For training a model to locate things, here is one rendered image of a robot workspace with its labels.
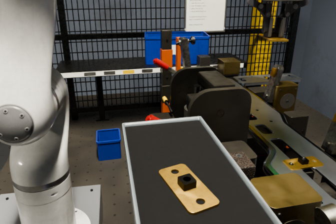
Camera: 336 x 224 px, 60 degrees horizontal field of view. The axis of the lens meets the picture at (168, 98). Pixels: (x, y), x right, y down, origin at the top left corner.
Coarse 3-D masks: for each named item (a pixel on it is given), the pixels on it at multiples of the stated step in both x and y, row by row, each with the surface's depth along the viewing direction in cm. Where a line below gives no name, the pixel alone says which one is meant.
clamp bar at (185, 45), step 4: (192, 36) 98; (180, 40) 98; (184, 40) 97; (188, 40) 98; (192, 40) 98; (176, 44) 98; (180, 44) 98; (184, 44) 97; (192, 44) 99; (180, 48) 101; (184, 48) 98; (188, 48) 98; (184, 52) 98; (188, 52) 99; (184, 56) 99; (188, 56) 99; (184, 60) 99; (188, 60) 100; (184, 64) 100; (188, 64) 100
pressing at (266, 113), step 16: (256, 96) 107; (256, 112) 93; (272, 112) 93; (256, 128) 83; (272, 128) 83; (288, 128) 83; (272, 144) 74; (288, 144) 74; (304, 144) 74; (272, 160) 67; (320, 160) 68; (304, 176) 62; (320, 192) 57
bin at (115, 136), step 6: (96, 132) 125; (102, 132) 128; (108, 132) 128; (114, 132) 129; (96, 138) 120; (102, 138) 129; (108, 138) 129; (114, 138) 130; (120, 138) 120; (102, 144) 118; (108, 144) 119; (114, 144) 120; (102, 150) 119; (108, 150) 120; (114, 150) 121; (120, 150) 122; (102, 156) 120; (108, 156) 121; (114, 156) 122; (120, 156) 122
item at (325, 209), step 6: (330, 204) 39; (318, 210) 39; (324, 210) 38; (330, 210) 38; (318, 216) 39; (324, 216) 38; (330, 216) 37; (318, 222) 40; (324, 222) 38; (330, 222) 37
